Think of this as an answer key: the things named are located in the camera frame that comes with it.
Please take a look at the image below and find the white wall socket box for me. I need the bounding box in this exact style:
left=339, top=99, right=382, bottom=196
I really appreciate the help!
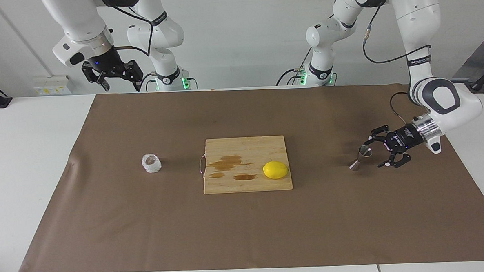
left=32, top=74, right=74, bottom=96

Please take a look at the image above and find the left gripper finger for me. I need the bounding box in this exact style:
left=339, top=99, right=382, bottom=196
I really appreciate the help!
left=376, top=151, right=412, bottom=170
left=362, top=124, right=391, bottom=147

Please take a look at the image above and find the wooden cutting board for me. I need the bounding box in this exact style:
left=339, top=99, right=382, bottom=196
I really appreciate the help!
left=198, top=135, right=294, bottom=195

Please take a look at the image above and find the black base cable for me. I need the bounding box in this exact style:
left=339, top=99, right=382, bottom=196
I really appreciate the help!
left=137, top=72, right=158, bottom=93
left=274, top=47, right=315, bottom=86

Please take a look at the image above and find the steel double jigger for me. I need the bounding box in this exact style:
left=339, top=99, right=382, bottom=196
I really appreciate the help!
left=347, top=145, right=374, bottom=172

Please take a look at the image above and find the brown paper table mat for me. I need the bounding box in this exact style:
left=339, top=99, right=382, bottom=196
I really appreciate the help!
left=9, top=76, right=484, bottom=272

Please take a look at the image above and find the small clear glass cup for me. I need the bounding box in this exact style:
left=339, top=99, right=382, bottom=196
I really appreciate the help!
left=140, top=153, right=163, bottom=175

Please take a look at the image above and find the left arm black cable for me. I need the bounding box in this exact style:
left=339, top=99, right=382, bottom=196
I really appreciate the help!
left=360, top=0, right=435, bottom=121

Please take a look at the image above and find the yellow lemon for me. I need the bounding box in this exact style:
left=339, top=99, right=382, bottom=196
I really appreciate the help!
left=262, top=160, right=289, bottom=180

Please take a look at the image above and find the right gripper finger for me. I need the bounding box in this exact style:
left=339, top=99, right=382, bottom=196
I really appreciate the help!
left=124, top=59, right=145, bottom=93
left=81, top=60, right=111, bottom=93

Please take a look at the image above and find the dark grey panel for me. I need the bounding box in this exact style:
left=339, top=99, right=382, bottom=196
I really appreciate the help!
left=449, top=25, right=484, bottom=83

